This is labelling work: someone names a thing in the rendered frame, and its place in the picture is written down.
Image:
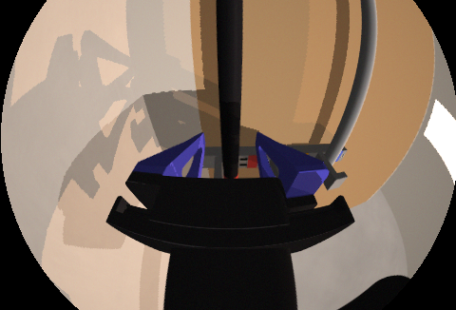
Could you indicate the black bar with red ends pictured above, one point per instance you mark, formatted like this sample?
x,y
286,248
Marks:
x,y
229,45

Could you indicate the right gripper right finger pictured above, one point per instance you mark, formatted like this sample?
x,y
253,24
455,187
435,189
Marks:
x,y
301,174

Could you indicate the grey metal bar with blue ends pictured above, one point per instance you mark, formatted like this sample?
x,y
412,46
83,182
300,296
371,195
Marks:
x,y
361,81

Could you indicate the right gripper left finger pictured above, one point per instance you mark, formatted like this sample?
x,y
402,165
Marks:
x,y
171,161

